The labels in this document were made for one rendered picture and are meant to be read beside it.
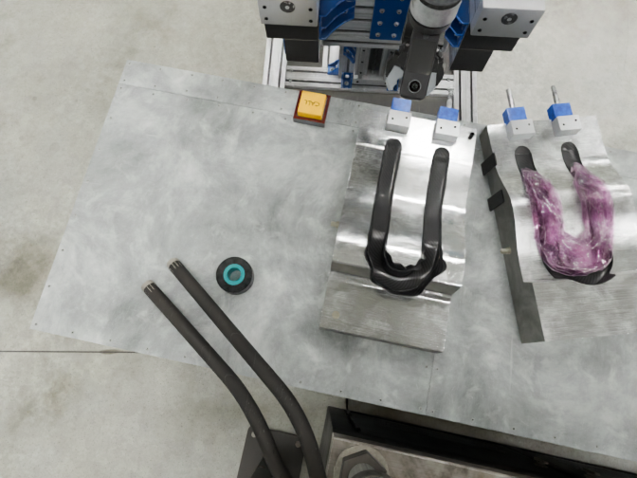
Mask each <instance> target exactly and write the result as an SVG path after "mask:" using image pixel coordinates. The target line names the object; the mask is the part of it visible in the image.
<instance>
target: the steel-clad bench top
mask: <svg viewBox="0 0 637 478"><path fill-rule="evenodd" d="M299 93H300V91H298V90H292V89H287V88H281V87H277V86H271V85H266V84H260V83H251V82H246V81H240V80H235V79H230V78H225V77H220V76H214V75H210V74H204V73H199V72H193V71H189V70H183V69H178V68H172V67H167V66H162V65H157V64H147V63H142V62H137V61H131V60H127V62H126V65H125V66H124V69H123V72H122V75H121V77H120V80H119V83H118V87H117V90H116V93H115V96H114V98H113V100H112V103H111V106H110V108H109V111H108V114H107V117H106V119H105V122H104V124H103V127H102V129H101V132H100V137H99V139H98V142H97V145H96V147H95V150H94V153H93V155H92V157H91V160H90V163H89V166H88V168H87V171H86V174H85V177H84V179H83V182H82V186H81V188H80V191H79V194H78V197H77V199H76V202H75V205H74V208H73V210H72V212H71V215H70V218H69V220H68V223H67V226H66V229H65V231H64V236H63V239H62V241H61V243H60V246H59V249H58V251H57V254H56V257H55V260H54V262H53V265H52V268H51V270H50V272H49V275H48V278H47V280H46V283H45V288H44V290H43V293H42V296H41V299H40V301H39V303H38V306H37V309H36V311H35V314H34V317H33V320H32V322H31V325H30V328H29V329H33V330H38V331H42V332H47V333H51V334H55V335H60V336H64V337H69V338H72V339H77V340H85V341H90V342H94V343H98V344H102V345H107V346H111V347H116V348H120V349H124V350H129V351H133V352H138V353H141V354H146V355H151V356H155V357H160V358H164V359H171V360H176V361H180V362H185V363H189V364H193V365H198V366H202V367H207V368H209V366H208V365H207V364H206V363H205V362H204V361H203V359H202V358H201V357H200V356H199V355H198V354H197V353H196V351H195V350H194V349H193V348H192V347H191V346H190V344H189V343H188V342H187V341H186V340H185V339H184V338H183V336H182V335H181V334H180V333H179V332H178V331H177V330H176V328H175V327H174V326H173V325H172V324H171V323H170V321H169V320H168V319H167V318H166V317H165V316H164V314H163V313H162V312H161V311H160V310H159V309H158V308H157V306H156V305H155V304H154V303H153V302H152V301H151V299H150V298H149V297H148V296H147V295H146V294H145V293H144V291H143V290H142V289H141V287H142V285H143V284H144V283H145V282H146V281H149V280H153V281H154V283H155V284H156V285H157V286H158V287H159V288H160V289H161V290H162V291H163V293H164V294H165V295H166V296H167V297H168V298H169V299H170V300H171V302H172V303H173V304H174V305H175V306H176V307H177V308H178V309H179V311H180V312H181V313H182V314H183V315H184V316H185V317H186V318H187V320H188V321H189V322H190V323H191V324H192V325H193V326H194V327H195V329H196V330H197V331H198V332H199V333H200V334H201V335H202V336H203V338H204V339H205V340H206V341H207V342H208V343H209V344H210V346H211V347H212V348H213V349H214V350H215V351H216V352H217V353H218V354H219V356H220V357H221V358H222V359H223V360H224V361H225V362H226V363H227V365H228V366H229V367H230V368H231V369H232V370H233V372H234V373H235V374H237V375H241V376H246V377H254V378H258V379H260V378H259V377H258V376H257V375H256V374H255V372H254V371H253V370H252V369H251V368H250V366H249V365H248V364H247V363H246V361H245V360H244V359H243V358H242V357H241V355H240V354H239V353H238V352H237V351H236V349H235V348H234V347H233V346H232V345H231V343H230V342H229V341H228V340H227V338H226V337H225V336H224V335H223V334H222V332H221V331H220V330H219V329H218V328H217V326H216V325H215V324H214V323H213V322H212V320H211V319H210V318H209V317H208V315H207V314H206V313H205V312H204V311H203V309H202V308H201V307H200V306H199V304H198V303H197V302H196V301H195V300H194V298H193V297H192V296H191V295H190V293H189V292H188V291H187V290H186V289H185V287H184V286H183V285H182V284H180V282H179V281H178V280H177V279H176V278H175V276H174V275H173V274H172V273H171V271H170V270H169V269H168V268H167V263H168V261H169V260H171V259H172V258H177V259H178V260H179V261H180V262H181V263H182V264H183V265H184V267H185V268H186V269H187V270H188V271H189V272H190V274H191V275H192V276H193V277H194V278H195V280H196V281H197V282H198V283H199V284H200V285H201V286H202V287H203V288H204V289H205V290H206V291H207V293H208V294H209V295H210V296H211V297H212V299H213V300H214V301H215V302H216V303H217V304H218V306H219V307H220V308H221V309H222V310H223V311H224V313H225V314H226V315H227V316H228V317H229V319H230V320H231V321H232V322H233V323H234V324H235V326H236V327H237V328H238V329H239V330H240V331H241V333H242V334H243V335H244V336H245V337H246V339H247V340H248V341H249V342H250V343H251V344H252V346H253V347H254V348H255V349H256V350H257V351H258V353H259V354H260V355H261V356H262V357H263V358H264V360H265V361H266V362H267V363H268V364H269V366H270V367H271V368H272V369H273V370H274V371H275V373H276V374H277V375H278V376H279V377H280V378H281V380H282V381H283V382H284V383H285V385H289V386H293V387H298V388H302V389H306V390H310V391H315V392H319V393H324V394H328V395H336V396H340V397H345V398H349V399H353V400H358V401H362V402H367V403H371V404H375V405H379V406H384V407H389V408H393V409H397V410H401V411H406V412H410V413H415V414H422V415H427V416H431V417H436V418H440V419H444V420H448V421H453V422H458V423H462V424H466V425H470V426H475V427H479V428H484V429H488V430H492V431H497V432H505V433H509V434H513V435H517V436H522V437H527V438H531V439H536V440H539V441H544V442H548V443H553V444H557V445H561V446H566V447H570V448H575V449H579V450H586V451H591V452H596V453H600V454H605V455H608V456H613V457H617V458H622V459H627V460H630V461H635V462H637V333H630V334H621V335H610V336H601V337H591V338H582V339H572V340H554V341H544V342H533V343H521V340H520V335H519V328H518V323H517V318H516V313H515V308H514V304H513V299H512V294H511V289H510V285H509V281H508V276H507V271H506V266H505V262H504V257H503V254H501V249H502V247H501V239H500V235H499V230H498V225H497V220H496V215H495V211H494V210H493V211H490V210H489V206H488V201H487V199H488V198H490V197H491V192H490V188H489V183H488V178H487V174H486V175H482V166H481V164H482V163H483V162H484V159H483V155H482V146H481V142H480V137H479V135H480V134H481V132H482V131H483V129H484V128H485V126H486V125H485V124H479V123H475V122H469V121H464V120H458V122H459V123H460V126H465V127H470V128H476V129H477V133H476V140H475V148H474V155H473V162H472V167H471V174H470V180H469V186H468V193H467V199H466V206H465V215H464V234H465V265H464V277H463V283H462V287H461V288H460V289H459V290H457V291H456V292H455V293H454V294H453V295H452V297H451V301H450V306H449V313H448V320H447V328H446V341H445V348H444V353H438V354H435V353H430V352H427V351H422V350H417V349H412V348H408V347H404V346H399V345H395V344H390V343H385V342H381V341H377V340H368V339H363V338H360V337H355V336H350V335H345V334H341V333H337V332H332V331H327V330H323V329H319V322H320V317H321V312H322V307H323V303H324V298H325V293H326V288H327V284H328V280H329V275H330V269H331V263H332V258H333V253H334V248H335V243H336V239H337V230H338V229H337V228H336V227H332V226H331V222H332V221H334V222H336V221H338V222H339V221H340V217H341V213H342V208H343V204H344V199H345V194H346V191H347V186H348V181H349V176H350V171H351V167H352V162H353V157H354V153H355V145H356V140H357V135H358V130H359V125H360V121H361V116H362V112H363V108H366V109H372V110H376V111H382V112H387V113H389V111H390V109H391V108H390V107H386V106H381V105H375V104H370V103H365V102H360V101H356V102H355V101H350V100H344V99H340V98H334V97H331V102H330V107H329V111H328V116H327V120H326V124H325V127H324V128H323V127H317V126H313V125H308V124H302V123H297V122H294V121H293V116H294V112H295V108H296V104H297V100H298V96H299ZM353 111H354V112H353ZM352 115H353V116H352ZM351 120H352V121H351ZM350 124H351V125H350ZM229 257H241V258H243V259H245V260H246V261H248V263H249V264H250V265H251V267H252V269H253V271H254V282H253V285H252V287H251V288H250V289H249V290H248V291H247V292H245V293H243V294H240V295H232V294H229V293H227V292H226V291H225V290H224V289H222V288H221V287H220V286H219V285H218V283H217V281H216V270H217V268H218V266H219V265H220V264H221V263H222V262H223V261H224V260H226V259H227V258H229ZM433 355H434V356H433ZM431 368H432V369H431Z"/></svg>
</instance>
